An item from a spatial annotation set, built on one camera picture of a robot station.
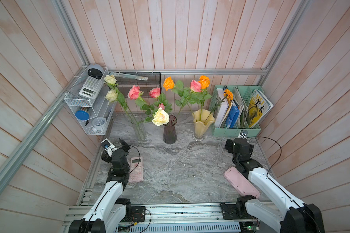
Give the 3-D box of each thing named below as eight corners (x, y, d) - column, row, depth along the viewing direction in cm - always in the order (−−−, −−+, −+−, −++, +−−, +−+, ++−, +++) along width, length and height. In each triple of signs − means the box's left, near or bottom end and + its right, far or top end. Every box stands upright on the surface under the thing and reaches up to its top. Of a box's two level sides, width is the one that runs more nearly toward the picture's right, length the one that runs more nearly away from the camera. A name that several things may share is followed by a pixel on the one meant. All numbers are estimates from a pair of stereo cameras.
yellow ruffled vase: (191, 143, 103) (195, 123, 86) (189, 129, 111) (193, 108, 94) (208, 144, 103) (216, 123, 86) (205, 129, 111) (212, 108, 94)
